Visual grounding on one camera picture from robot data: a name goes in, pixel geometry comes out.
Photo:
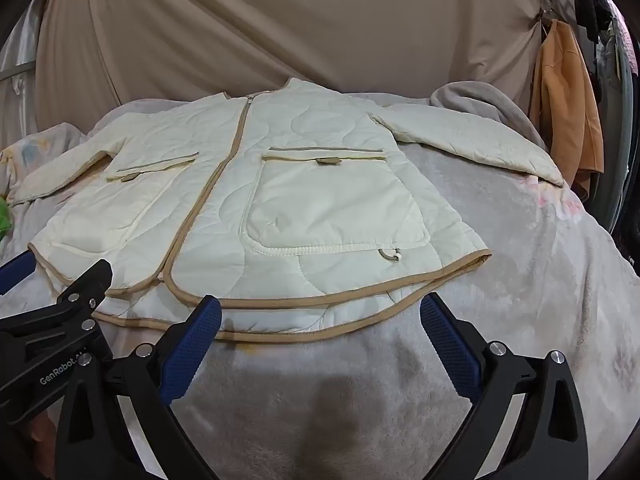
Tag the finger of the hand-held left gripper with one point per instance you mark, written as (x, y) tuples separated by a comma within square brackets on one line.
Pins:
[(75, 310), (15, 270)]

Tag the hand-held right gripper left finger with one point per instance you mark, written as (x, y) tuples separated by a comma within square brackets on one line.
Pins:
[(192, 347)]

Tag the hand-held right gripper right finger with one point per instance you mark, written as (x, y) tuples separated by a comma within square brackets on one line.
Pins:
[(450, 347)]

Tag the cream quilted jacket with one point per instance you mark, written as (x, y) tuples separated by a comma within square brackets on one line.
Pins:
[(300, 200)]

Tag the grey printed blanket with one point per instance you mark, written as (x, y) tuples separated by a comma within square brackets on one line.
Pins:
[(500, 270)]

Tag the white cloth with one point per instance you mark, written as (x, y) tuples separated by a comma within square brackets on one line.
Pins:
[(17, 70)]

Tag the orange hanging garment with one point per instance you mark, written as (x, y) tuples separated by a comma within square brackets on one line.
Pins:
[(565, 105)]

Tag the beige backdrop cloth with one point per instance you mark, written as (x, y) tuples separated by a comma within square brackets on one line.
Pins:
[(300, 25)]

